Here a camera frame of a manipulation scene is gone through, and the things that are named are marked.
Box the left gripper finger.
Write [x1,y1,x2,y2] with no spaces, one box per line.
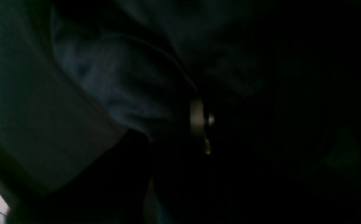
[190,98,215,155]

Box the dark grey T-shirt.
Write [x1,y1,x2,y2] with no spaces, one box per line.
[0,0,292,195]

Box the black table cloth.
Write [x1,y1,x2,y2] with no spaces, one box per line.
[0,0,361,224]

